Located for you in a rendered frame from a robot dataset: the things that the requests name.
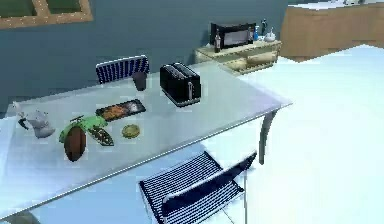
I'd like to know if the round brass compass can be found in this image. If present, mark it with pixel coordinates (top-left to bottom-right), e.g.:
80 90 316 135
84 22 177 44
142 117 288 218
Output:
121 123 141 140

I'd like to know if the white table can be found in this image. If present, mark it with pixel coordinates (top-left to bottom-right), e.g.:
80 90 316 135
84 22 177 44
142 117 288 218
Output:
0 61 294 221

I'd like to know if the black toaster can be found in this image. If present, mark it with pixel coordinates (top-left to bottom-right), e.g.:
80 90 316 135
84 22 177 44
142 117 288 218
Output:
159 62 202 108

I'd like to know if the dark cup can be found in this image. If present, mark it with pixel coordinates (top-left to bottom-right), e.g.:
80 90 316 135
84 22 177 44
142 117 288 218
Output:
132 71 148 92

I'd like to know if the black tray with food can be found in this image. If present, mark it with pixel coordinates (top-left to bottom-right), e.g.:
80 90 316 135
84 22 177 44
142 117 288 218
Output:
95 98 147 122

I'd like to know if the blue striped chair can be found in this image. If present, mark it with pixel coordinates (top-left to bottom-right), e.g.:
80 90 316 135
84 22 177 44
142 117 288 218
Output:
95 55 151 85
138 150 258 224

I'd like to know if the dark glass bottle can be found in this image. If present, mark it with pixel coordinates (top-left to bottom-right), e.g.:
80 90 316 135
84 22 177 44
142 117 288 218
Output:
214 28 222 54

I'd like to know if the pale wooden low cabinet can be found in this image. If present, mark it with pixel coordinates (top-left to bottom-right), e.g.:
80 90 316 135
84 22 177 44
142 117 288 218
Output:
194 40 283 76

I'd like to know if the black microwave oven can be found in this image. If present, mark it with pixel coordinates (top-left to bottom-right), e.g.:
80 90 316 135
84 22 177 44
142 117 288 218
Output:
209 22 257 50

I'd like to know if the brown wooden counter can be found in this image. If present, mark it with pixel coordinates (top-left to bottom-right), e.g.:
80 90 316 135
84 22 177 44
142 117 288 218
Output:
279 0 384 63

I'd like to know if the wooden framed window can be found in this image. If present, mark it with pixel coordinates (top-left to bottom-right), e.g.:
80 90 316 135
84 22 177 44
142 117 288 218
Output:
0 0 94 30

